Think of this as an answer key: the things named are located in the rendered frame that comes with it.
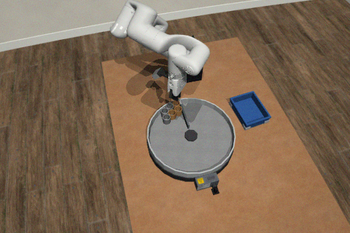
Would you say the grey cylinder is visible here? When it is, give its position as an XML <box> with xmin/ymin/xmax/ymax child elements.
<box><xmin>161</xmin><ymin>108</ymin><xmax>169</xmax><ymax>117</ymax></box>
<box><xmin>163</xmin><ymin>114</ymin><xmax>171</xmax><ymax>124</ymax></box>
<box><xmin>166</xmin><ymin>103</ymin><xmax>174</xmax><ymax>110</ymax></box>

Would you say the grey round turntable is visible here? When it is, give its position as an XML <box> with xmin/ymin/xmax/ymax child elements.
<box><xmin>147</xmin><ymin>98</ymin><xmax>236</xmax><ymax>195</ymax></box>

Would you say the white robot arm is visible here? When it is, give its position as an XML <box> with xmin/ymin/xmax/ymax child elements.
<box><xmin>110</xmin><ymin>0</ymin><xmax>210</xmax><ymax>79</ymax></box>

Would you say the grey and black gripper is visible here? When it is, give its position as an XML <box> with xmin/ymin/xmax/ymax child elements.
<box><xmin>167</xmin><ymin>73</ymin><xmax>187</xmax><ymax>101</ymax></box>

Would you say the bronze bushing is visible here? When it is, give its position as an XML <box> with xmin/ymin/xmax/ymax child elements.
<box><xmin>173</xmin><ymin>101</ymin><xmax>180</xmax><ymax>108</ymax></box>
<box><xmin>168</xmin><ymin>109</ymin><xmax>176</xmax><ymax>120</ymax></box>
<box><xmin>174</xmin><ymin>106</ymin><xmax>182</xmax><ymax>116</ymax></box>

